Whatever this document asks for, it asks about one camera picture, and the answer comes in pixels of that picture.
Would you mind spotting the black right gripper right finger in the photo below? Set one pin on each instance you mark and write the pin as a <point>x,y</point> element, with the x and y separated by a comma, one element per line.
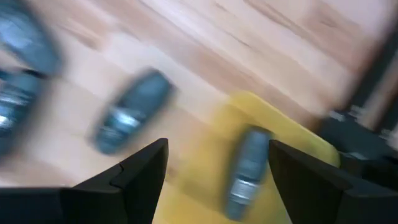
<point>311,193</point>

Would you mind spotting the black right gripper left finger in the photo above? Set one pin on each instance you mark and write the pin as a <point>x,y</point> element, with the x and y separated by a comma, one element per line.
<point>130,193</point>

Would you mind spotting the dark blue deodorant stick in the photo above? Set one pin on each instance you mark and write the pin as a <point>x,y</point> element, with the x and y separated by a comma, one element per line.
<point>248,168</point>
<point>133,112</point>
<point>28,37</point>

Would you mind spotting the yellow plastic bin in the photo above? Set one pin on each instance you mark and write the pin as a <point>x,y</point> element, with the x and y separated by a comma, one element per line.
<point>289,124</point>

